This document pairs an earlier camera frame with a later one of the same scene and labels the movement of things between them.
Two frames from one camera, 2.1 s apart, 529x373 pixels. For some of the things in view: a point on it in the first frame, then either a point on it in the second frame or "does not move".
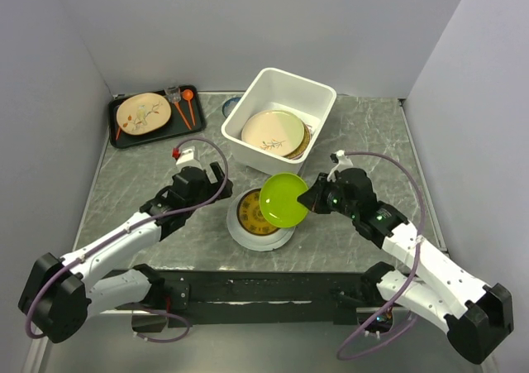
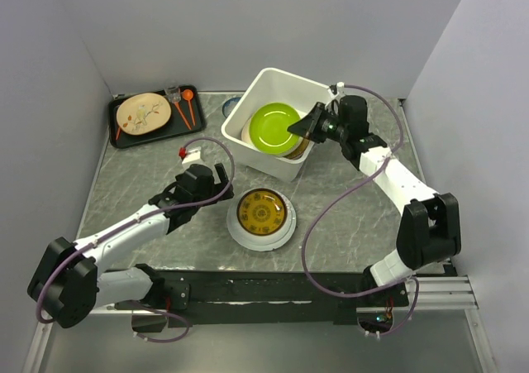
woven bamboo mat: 305,142 does not move
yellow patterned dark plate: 250,216 does not move
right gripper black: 315,203 → 307,126
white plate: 270,241 does not move
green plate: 278,200 → 268,129
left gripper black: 213,187 does not move
